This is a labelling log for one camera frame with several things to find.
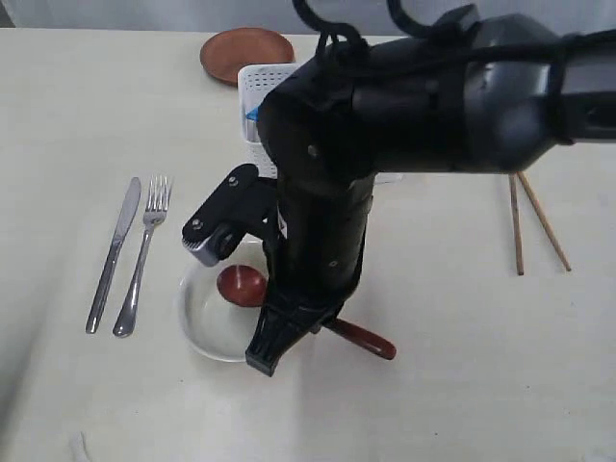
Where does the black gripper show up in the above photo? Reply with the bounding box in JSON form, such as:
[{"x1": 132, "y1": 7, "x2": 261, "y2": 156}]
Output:
[{"x1": 244, "y1": 269, "x2": 356, "y2": 376}]

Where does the brown wooden spoon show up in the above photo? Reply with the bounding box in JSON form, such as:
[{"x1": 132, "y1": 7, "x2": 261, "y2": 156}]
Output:
[{"x1": 217, "y1": 265, "x2": 397, "y2": 360}]

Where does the grey ceramic bowl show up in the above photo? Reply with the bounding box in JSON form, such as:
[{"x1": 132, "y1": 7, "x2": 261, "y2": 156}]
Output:
[{"x1": 176, "y1": 238, "x2": 268, "y2": 363}]

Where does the silver fork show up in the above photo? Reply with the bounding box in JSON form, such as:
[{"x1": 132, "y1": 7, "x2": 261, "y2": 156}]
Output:
[{"x1": 113, "y1": 175, "x2": 172, "y2": 338}]

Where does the blue chips bag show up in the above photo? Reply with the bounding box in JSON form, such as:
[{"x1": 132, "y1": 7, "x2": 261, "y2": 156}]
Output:
[{"x1": 245, "y1": 107, "x2": 259, "y2": 121}]

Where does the silver table knife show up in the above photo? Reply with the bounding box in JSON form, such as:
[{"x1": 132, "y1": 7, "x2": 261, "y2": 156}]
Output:
[{"x1": 85, "y1": 177, "x2": 141, "y2": 334}]

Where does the wooden chopstick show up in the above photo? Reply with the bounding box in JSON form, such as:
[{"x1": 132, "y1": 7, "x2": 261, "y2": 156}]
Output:
[
  {"x1": 508, "y1": 174, "x2": 525, "y2": 276},
  {"x1": 517, "y1": 171, "x2": 572, "y2": 272}
]

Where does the brown wooden plate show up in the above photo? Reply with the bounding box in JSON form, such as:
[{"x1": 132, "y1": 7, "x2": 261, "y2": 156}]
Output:
[{"x1": 199, "y1": 27, "x2": 295, "y2": 87}]

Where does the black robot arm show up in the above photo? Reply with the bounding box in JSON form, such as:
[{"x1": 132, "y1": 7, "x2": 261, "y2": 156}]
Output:
[{"x1": 245, "y1": 14, "x2": 615, "y2": 375}]

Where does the white plastic woven basket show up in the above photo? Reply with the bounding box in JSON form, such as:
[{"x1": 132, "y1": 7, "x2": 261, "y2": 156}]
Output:
[{"x1": 237, "y1": 61, "x2": 405, "y2": 187}]

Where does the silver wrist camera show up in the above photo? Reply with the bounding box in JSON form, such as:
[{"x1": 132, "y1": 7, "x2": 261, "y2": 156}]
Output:
[{"x1": 182, "y1": 164, "x2": 276, "y2": 268}]

